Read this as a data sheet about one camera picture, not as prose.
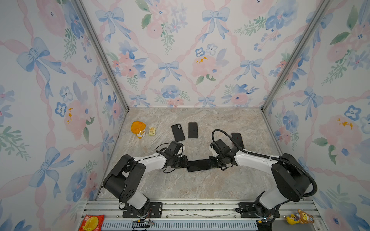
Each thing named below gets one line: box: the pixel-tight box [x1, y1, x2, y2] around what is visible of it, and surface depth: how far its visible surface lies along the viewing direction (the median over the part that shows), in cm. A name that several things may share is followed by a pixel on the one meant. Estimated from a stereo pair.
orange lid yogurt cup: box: [131, 121, 147, 139], surface depth 97 cm
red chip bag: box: [78, 214, 105, 231], surface depth 71 cm
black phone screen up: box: [231, 132, 245, 150], surface depth 105 cm
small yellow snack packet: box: [148, 127, 156, 136], surface depth 106 cm
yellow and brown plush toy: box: [283, 209, 315, 225], surface depth 71 cm
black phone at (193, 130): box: [188, 122, 199, 139], surface depth 109 cm
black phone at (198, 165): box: [186, 158, 211, 172], surface depth 90 cm
